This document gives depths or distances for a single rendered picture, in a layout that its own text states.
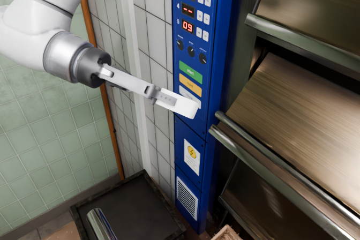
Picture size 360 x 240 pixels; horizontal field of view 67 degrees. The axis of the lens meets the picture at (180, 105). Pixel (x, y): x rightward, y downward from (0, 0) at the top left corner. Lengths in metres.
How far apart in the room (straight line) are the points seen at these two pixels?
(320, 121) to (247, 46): 0.19
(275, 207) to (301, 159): 0.26
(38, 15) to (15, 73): 0.78
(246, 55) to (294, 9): 0.15
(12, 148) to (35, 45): 1.03
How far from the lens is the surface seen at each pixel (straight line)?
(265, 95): 0.54
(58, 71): 0.56
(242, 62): 0.57
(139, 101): 1.08
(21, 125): 1.48
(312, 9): 0.45
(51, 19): 0.58
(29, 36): 0.58
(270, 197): 0.74
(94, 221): 0.54
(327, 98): 0.52
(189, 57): 0.65
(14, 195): 1.77
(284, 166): 0.45
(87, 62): 0.53
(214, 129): 0.55
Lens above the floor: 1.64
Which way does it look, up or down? 39 degrees down
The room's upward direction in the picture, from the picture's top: straight up
